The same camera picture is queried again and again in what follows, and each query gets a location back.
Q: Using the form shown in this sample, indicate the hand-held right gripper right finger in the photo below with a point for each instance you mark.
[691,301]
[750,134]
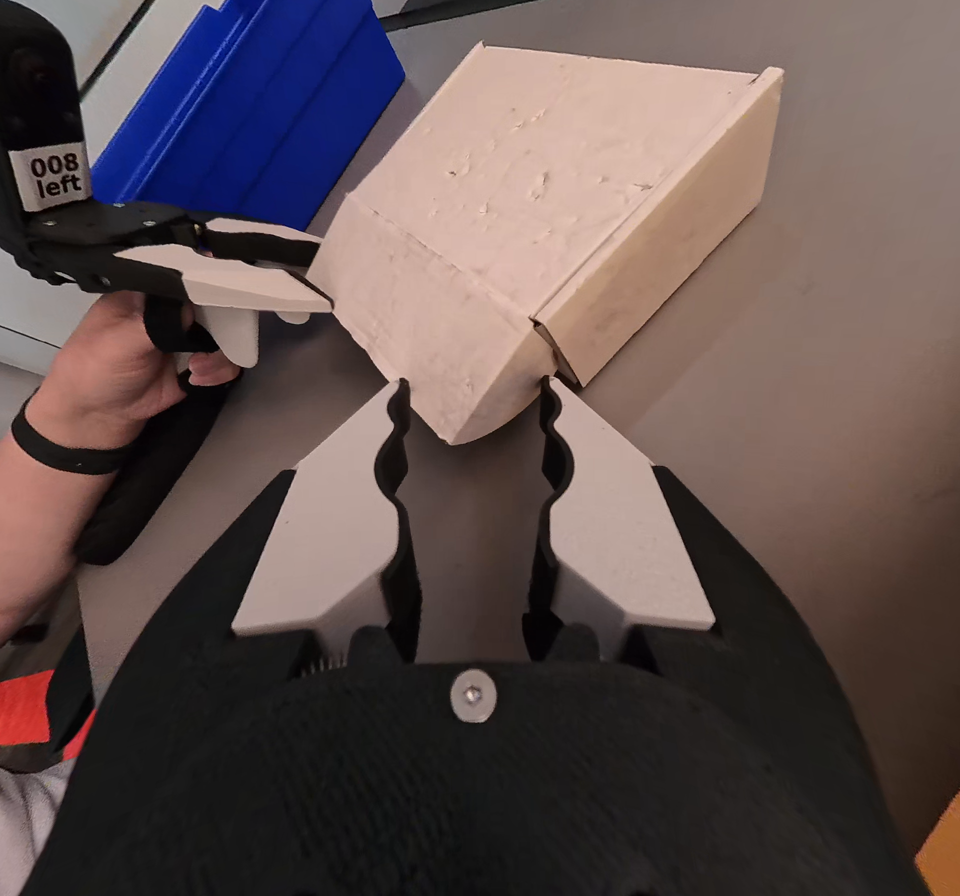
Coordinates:
[622,551]

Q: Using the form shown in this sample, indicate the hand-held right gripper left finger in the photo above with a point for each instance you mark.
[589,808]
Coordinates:
[330,536]

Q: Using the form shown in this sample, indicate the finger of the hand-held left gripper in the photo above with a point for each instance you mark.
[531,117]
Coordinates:
[240,285]
[270,232]

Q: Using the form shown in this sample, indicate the blue plastic bin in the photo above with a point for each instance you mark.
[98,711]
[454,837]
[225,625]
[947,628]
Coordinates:
[262,86]

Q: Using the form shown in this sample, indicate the white cardboard box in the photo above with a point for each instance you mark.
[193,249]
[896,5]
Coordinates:
[525,183]

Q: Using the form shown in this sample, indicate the yellow plastic bin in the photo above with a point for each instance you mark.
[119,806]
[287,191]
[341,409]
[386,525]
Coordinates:
[945,858]

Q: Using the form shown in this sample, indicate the person's left hand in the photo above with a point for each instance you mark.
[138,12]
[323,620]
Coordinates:
[97,371]

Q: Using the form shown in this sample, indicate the black cushion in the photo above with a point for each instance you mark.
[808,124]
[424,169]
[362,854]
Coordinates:
[142,483]

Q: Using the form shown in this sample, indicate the black wristband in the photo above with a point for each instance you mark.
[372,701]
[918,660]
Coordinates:
[52,453]

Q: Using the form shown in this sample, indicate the orange fabric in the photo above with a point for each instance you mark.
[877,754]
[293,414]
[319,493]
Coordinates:
[22,708]

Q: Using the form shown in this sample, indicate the person's white clothing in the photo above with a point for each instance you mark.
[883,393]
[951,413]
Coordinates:
[26,836]

